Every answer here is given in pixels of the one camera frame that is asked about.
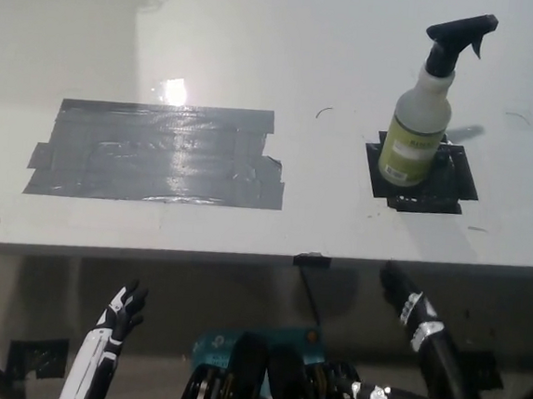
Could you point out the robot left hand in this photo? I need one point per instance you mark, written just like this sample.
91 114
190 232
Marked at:
121 310

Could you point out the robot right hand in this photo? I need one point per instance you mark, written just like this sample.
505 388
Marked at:
447 369

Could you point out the green label spray bottle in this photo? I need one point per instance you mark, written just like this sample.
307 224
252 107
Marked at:
414 138

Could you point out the robot torso black teal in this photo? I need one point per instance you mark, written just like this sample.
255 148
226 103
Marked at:
274 380

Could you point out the black tape square spot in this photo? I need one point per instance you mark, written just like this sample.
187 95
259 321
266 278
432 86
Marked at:
434 201

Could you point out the black floor tape patch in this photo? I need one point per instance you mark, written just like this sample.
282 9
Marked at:
485 370
38 359

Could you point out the large grey duct tape patch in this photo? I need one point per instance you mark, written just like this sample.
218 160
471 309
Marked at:
158 157

